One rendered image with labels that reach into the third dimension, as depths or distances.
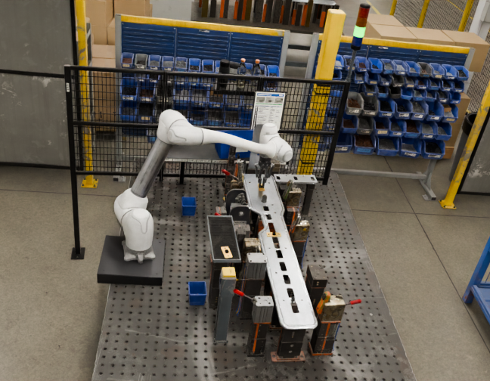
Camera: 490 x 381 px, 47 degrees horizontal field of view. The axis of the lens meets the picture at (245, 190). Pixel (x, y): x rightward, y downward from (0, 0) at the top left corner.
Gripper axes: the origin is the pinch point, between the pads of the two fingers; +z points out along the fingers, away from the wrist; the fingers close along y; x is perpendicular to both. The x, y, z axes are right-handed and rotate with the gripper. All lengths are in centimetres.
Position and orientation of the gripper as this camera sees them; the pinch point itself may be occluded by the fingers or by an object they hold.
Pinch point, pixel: (262, 182)
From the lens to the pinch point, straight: 362.1
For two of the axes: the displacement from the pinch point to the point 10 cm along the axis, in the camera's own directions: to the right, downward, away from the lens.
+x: -1.4, -5.5, 8.2
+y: 9.8, 0.1, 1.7
